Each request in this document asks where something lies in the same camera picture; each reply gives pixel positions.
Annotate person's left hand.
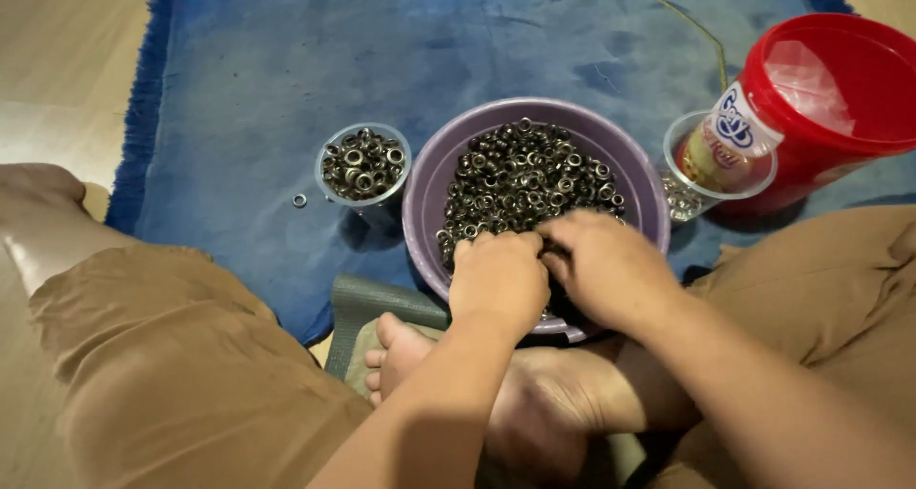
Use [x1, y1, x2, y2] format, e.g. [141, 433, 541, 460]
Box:
[448, 230, 551, 337]

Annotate person's right hand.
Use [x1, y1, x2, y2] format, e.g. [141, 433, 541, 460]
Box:
[537, 209, 687, 333]

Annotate heap of metal eyelets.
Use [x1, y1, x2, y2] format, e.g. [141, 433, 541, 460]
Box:
[437, 117, 626, 271]

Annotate purple plastic bowl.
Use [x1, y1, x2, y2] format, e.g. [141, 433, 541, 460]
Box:
[401, 97, 672, 343]

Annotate small pile of silver washers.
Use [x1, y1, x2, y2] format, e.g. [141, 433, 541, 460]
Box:
[662, 177, 704, 222]

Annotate grey-green folded mat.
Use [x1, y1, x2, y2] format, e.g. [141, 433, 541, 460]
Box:
[323, 273, 452, 381]

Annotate clear plastic cup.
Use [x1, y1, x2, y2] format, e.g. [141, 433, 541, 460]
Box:
[314, 123, 413, 221]
[659, 110, 779, 224]

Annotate person's bare foot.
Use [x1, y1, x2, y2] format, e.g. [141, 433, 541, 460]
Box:
[364, 312, 645, 486]

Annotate pile of eyelets in cup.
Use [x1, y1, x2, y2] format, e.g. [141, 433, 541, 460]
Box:
[321, 127, 406, 201]

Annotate blue fringed cloth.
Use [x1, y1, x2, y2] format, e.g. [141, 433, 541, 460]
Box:
[104, 0, 916, 347]

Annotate clear plastic bag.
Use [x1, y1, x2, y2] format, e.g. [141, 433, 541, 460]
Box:
[762, 40, 857, 137]

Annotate red plastic bucket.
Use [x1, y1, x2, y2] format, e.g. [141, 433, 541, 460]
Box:
[708, 13, 916, 214]

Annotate person's brown shorts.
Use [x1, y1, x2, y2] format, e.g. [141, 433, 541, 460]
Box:
[29, 204, 916, 489]

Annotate person's bare leg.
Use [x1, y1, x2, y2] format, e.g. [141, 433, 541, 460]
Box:
[0, 163, 144, 297]

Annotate yellow-green cord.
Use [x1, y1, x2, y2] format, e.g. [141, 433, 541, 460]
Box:
[551, 0, 729, 93]

